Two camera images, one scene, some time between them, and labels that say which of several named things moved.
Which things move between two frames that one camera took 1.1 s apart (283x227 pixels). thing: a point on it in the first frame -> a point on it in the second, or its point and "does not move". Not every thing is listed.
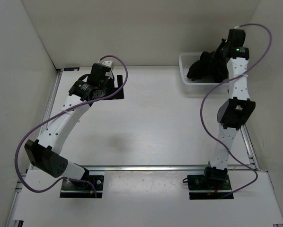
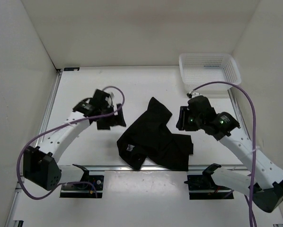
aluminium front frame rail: [147, 168] does not move
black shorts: [209, 67] -> [149, 136]
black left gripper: [118, 95] -> [105, 126]
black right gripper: [223, 43] -> [181, 124]
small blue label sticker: [71, 68] does not move
